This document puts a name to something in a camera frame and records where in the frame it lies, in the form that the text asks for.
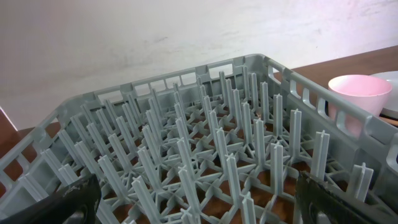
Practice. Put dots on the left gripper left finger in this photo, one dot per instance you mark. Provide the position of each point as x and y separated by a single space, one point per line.
75 203

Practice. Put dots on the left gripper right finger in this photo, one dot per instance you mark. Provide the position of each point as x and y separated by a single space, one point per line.
315 196

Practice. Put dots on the grey dishwasher rack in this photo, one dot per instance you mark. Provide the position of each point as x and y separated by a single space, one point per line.
209 144

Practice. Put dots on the long wooden chopstick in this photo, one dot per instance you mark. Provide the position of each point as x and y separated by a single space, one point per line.
390 121

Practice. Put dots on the pink cup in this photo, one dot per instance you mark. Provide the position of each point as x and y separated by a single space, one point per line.
365 91

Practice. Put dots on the grey plate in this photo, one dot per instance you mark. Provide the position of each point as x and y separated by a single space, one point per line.
390 108

